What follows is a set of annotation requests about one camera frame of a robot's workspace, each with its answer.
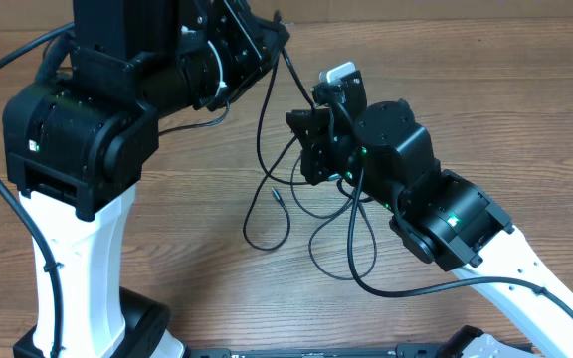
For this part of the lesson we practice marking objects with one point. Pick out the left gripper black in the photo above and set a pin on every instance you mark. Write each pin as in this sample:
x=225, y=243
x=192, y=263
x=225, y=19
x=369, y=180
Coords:
x=241, y=34

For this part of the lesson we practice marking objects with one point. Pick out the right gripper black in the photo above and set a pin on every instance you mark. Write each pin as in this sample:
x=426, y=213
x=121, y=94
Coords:
x=306, y=122

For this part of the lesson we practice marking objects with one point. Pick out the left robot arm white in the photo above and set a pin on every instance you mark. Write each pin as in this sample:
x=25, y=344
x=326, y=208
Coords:
x=76, y=140

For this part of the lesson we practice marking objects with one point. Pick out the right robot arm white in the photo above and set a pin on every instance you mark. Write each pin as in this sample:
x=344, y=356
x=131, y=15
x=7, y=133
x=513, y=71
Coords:
x=441, y=217

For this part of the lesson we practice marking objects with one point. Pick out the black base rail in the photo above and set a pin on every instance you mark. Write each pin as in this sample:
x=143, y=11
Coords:
x=402, y=350

